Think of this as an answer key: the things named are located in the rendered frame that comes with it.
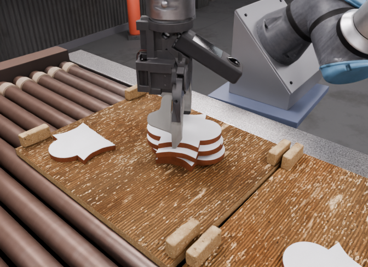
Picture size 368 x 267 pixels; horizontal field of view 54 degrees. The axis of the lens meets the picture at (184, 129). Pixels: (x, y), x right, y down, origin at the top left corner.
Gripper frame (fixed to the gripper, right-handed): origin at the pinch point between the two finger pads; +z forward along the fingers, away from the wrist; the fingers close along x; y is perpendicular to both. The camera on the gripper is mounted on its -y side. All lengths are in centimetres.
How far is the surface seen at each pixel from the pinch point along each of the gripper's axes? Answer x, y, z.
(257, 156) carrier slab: -1.3, -13.7, 5.3
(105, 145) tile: 1.8, 14.8, 4.2
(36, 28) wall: -271, 196, 69
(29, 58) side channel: -38, 53, 4
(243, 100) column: -37.1, -10.5, 11.9
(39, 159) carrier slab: 6.7, 26.1, 5.3
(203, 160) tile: 4.6, -4.3, 3.1
